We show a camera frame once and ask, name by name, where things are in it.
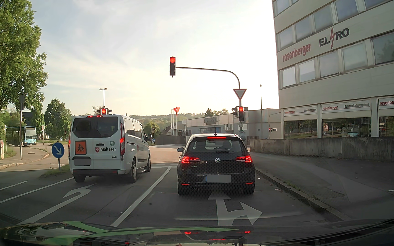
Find low grey industrial building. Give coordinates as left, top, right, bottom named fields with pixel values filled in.
left=156, top=109, right=282, bottom=145

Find red flags on poles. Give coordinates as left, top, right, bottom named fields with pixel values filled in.
left=170, top=106, right=181, bottom=136

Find wooded hillside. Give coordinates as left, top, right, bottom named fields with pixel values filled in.
left=129, top=108, right=230, bottom=132

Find black hatchback car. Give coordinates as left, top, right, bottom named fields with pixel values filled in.
left=176, top=133, right=256, bottom=196

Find grey asphalt road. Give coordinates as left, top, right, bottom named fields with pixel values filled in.
left=0, top=144, right=331, bottom=229

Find white van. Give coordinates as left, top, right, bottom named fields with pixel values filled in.
left=68, top=114, right=152, bottom=183

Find road markings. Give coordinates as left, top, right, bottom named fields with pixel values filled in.
left=0, top=166, right=263, bottom=227

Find car's own bonnet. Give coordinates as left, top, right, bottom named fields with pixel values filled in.
left=0, top=210, right=394, bottom=246

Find blue round arrow sign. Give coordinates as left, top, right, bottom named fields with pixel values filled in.
left=51, top=142, right=65, bottom=170

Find grass traffic island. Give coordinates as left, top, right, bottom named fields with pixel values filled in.
left=40, top=165, right=71, bottom=179

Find grey asphalt pavement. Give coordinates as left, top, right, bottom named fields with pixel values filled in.
left=251, top=152, right=394, bottom=221

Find large beige office building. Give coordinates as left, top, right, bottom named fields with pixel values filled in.
left=272, top=0, right=394, bottom=139

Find blue and white bus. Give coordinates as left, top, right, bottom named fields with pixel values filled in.
left=5, top=126, right=37, bottom=147

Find pole with dark sign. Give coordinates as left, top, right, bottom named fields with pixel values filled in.
left=18, top=94, right=26, bottom=161

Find paved pavement with kerb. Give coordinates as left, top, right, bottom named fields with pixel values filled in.
left=0, top=145, right=50, bottom=174

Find large green tree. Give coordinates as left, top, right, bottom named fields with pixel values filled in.
left=0, top=0, right=49, bottom=137

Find thin lamp post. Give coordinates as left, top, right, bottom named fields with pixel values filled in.
left=259, top=84, right=263, bottom=139

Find grey concrete wall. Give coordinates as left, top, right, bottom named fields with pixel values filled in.
left=250, top=137, right=394, bottom=163

